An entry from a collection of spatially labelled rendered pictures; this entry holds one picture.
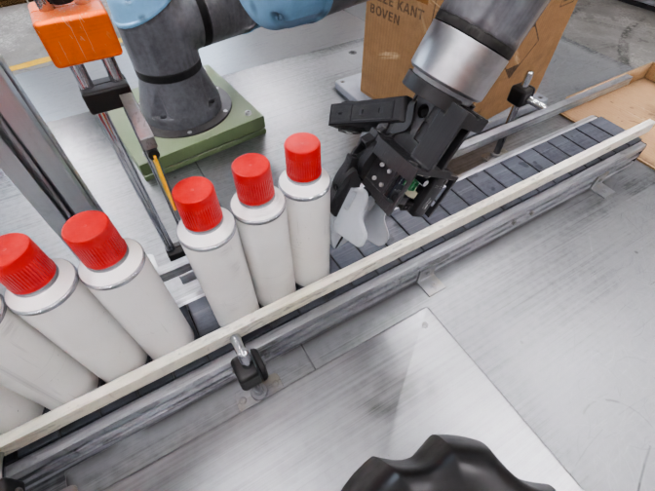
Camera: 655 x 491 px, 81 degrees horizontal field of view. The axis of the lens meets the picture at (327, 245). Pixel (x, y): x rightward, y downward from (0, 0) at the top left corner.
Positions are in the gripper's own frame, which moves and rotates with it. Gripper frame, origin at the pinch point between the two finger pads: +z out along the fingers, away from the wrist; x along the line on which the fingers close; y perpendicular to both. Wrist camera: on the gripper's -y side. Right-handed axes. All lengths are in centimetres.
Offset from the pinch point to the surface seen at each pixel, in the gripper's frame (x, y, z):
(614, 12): 371, -159, -106
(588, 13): 353, -169, -95
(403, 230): 12.4, 0.2, -0.8
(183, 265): -16.5, -2.6, 6.4
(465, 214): 16.4, 4.5, -7.2
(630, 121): 69, -3, -28
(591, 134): 50, -1, -22
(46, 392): -28.5, 3.1, 15.8
